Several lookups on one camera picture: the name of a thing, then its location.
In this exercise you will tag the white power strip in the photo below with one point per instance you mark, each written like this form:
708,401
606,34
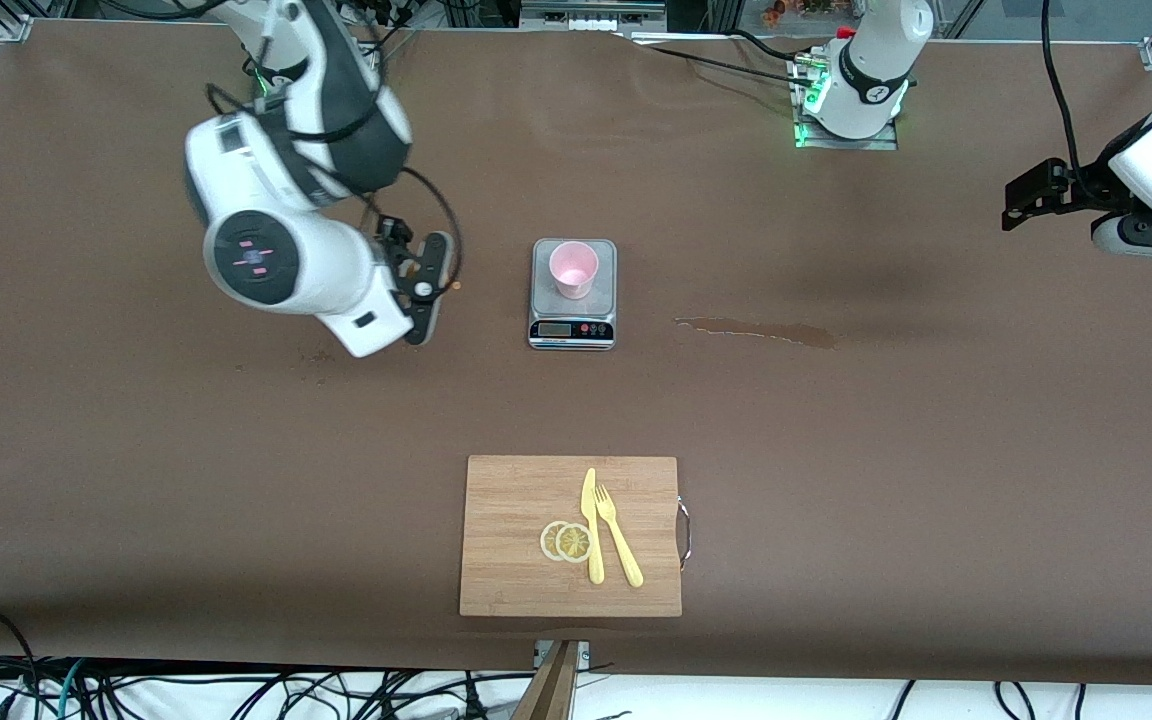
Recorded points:
591,22

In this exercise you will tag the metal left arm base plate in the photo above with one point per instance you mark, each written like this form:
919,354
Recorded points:
876,143

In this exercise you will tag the wooden post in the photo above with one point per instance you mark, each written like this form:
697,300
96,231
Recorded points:
551,690

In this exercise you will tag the lemon slice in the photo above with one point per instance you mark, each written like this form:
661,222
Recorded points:
573,543
547,541

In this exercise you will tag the yellow plastic knife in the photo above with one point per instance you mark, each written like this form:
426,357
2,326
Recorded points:
589,500

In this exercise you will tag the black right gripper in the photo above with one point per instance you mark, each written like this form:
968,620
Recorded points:
395,243

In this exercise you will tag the wooden cutting board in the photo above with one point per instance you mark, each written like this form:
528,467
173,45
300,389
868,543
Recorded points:
506,560

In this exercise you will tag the pink plastic cup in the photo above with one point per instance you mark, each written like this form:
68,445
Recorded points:
574,270

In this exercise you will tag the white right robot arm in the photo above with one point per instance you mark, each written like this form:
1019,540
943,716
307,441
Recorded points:
316,270

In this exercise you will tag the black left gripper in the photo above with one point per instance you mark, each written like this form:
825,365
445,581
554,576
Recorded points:
1079,188

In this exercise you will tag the small metal bracket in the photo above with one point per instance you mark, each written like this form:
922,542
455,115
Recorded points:
584,652

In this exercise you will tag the yellow plastic fork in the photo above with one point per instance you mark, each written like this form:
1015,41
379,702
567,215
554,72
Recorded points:
621,545

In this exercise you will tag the silver digital kitchen scale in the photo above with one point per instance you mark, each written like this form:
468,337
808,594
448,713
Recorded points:
542,290

